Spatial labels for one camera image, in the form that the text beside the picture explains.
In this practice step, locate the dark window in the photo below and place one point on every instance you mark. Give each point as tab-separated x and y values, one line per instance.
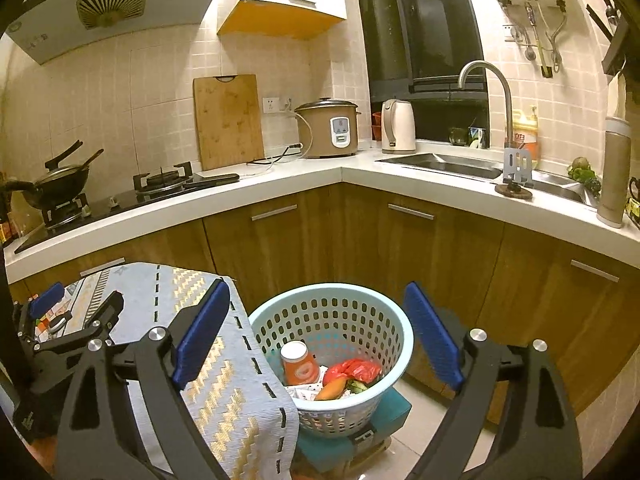
430	25

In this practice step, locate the steel sink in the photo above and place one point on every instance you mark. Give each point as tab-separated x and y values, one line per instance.
445	162

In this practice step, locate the black wall rack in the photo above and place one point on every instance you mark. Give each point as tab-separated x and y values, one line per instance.
616	52

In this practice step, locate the cream electric kettle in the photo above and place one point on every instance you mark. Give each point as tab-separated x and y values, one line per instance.
398	127

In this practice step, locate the white wall socket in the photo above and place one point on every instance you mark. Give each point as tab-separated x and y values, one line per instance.
271	105

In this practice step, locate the wooden spatula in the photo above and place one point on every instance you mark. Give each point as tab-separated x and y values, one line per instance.
92	158

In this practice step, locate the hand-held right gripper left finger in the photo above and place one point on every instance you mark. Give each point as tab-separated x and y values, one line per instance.
200	335

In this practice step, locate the hanging metal spoon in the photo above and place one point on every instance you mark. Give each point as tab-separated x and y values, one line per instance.
529	50

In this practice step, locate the red plastic bag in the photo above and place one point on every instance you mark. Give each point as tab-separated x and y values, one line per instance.
355	370

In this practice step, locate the white range hood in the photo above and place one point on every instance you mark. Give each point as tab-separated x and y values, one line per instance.
110	5

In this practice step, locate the black wok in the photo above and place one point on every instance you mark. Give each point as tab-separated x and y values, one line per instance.
62	185

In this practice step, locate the beige rice cooker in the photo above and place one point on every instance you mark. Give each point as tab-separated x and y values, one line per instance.
320	130

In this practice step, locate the metal faucet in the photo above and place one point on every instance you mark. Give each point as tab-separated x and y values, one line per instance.
508	105

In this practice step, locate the grey thermos bottle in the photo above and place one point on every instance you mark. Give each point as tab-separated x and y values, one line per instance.
614	175

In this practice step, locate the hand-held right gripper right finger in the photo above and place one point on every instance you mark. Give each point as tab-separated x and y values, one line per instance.
432	335

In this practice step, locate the light blue plastic basket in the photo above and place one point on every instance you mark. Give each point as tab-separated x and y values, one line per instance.
380	325

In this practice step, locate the dark sauce bottle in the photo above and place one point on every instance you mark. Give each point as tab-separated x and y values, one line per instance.
6	230

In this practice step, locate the wooden kitchen base cabinets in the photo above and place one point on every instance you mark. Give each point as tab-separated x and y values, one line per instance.
280	240

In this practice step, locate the teal stool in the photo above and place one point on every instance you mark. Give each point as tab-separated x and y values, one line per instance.
390	410

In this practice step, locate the grey patterned tablecloth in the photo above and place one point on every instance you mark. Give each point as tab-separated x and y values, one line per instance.
150	295

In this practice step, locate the orange paper cup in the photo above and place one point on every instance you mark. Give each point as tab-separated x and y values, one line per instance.
299	367

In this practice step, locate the black knife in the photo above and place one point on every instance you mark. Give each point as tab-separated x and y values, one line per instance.
215	180

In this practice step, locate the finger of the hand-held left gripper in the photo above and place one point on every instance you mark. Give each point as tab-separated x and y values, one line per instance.
47	300
110	307

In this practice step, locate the black gas stove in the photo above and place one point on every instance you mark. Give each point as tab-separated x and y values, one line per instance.
120	205

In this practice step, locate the dark glass jar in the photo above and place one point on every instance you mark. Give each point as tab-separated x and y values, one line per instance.
457	136

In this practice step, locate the grey metal sink rack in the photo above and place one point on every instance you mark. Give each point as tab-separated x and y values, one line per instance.
517	162

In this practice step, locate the green vegetables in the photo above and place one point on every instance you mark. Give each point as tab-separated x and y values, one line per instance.
582	172

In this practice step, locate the yellow oil bottle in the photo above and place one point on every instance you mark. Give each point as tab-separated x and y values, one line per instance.
527	130

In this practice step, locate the wooden cutting board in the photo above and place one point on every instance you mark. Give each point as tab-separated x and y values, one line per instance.
227	120

